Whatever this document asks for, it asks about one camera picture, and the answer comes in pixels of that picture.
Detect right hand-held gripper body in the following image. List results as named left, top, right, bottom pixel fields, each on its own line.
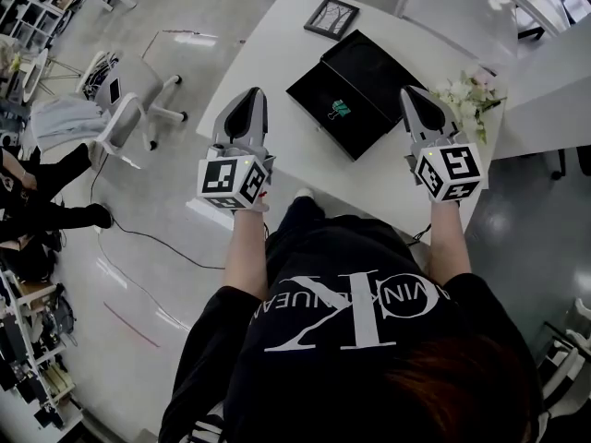
left=405, top=131, right=485, bottom=203

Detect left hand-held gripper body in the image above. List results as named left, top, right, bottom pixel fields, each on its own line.
left=197, top=141, right=277, bottom=212

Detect black box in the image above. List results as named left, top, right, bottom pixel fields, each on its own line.
left=285, top=29, right=428, bottom=162

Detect green binder clip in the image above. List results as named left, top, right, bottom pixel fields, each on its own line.
left=327, top=99, right=353, bottom=121

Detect person's left forearm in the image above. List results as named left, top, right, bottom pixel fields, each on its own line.
left=221, top=211, right=270, bottom=302

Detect person's right forearm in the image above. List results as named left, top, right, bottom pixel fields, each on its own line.
left=427, top=199, right=474, bottom=288

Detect white office chair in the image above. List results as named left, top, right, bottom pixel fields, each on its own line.
left=75, top=50, right=189, bottom=157

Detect person's left hand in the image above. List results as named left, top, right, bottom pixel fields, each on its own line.
left=233, top=190, right=271, bottom=215

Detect white flower bouquet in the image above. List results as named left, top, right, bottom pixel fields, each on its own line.
left=432, top=68, right=508, bottom=146

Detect person's black trousers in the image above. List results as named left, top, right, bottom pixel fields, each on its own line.
left=264, top=193, right=404, bottom=249

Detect white jacket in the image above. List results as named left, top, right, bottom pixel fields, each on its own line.
left=29, top=96, right=113, bottom=152

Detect red floor tape strip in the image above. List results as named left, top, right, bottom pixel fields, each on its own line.
left=103, top=301, right=161, bottom=349

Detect black backpack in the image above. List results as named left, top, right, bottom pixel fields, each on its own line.
left=0, top=235, right=59, bottom=281

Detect white cubby shelf unit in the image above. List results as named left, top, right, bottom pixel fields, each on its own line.
left=0, top=0, right=66, bottom=51

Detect person's black printed shirt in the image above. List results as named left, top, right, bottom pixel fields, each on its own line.
left=158, top=222, right=545, bottom=443

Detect black cart with white equipment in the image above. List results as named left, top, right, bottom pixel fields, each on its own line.
left=537, top=297, right=591, bottom=415

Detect white cluttered equipment rack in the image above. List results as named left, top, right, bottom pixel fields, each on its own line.
left=0, top=269, right=85, bottom=434

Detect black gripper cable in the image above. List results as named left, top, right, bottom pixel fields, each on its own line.
left=404, top=222, right=434, bottom=249

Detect long black floor cable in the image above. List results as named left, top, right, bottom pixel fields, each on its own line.
left=109, top=219, right=227, bottom=271

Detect short black floor cable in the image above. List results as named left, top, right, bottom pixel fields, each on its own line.
left=89, top=153, right=110, bottom=207

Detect black picture frame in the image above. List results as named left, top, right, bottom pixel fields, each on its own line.
left=303, top=0, right=361, bottom=42

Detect white floor cable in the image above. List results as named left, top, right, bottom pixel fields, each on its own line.
left=95, top=232, right=191, bottom=332

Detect white wire-leg side table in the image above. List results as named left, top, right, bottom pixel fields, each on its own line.
left=20, top=47, right=85, bottom=106

